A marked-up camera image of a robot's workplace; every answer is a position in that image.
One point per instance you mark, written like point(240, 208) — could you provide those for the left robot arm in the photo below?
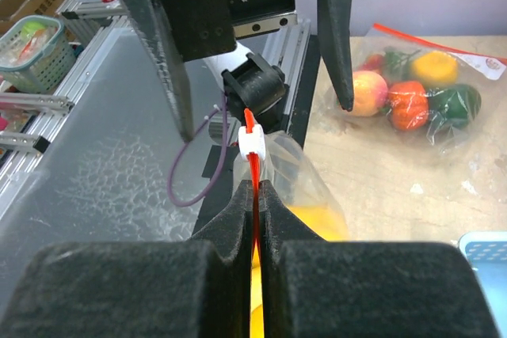
point(251, 83)

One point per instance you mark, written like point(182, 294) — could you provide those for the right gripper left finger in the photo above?
point(194, 288)

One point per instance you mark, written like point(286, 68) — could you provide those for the red yellow peach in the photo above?
point(370, 93)

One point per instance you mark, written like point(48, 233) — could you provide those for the grey green storage basket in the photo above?
point(36, 54)

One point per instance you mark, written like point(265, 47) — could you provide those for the clear zip bag orange zipper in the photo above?
point(484, 72)

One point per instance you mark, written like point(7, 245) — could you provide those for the blue plastic basket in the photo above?
point(486, 253)

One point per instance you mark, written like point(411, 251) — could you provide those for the small orange pumpkin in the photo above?
point(409, 105)

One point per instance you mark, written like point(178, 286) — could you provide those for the yellow bell pepper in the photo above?
point(435, 69)

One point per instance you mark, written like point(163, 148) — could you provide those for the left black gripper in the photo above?
point(177, 31)

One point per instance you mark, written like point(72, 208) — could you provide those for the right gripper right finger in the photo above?
point(316, 288)

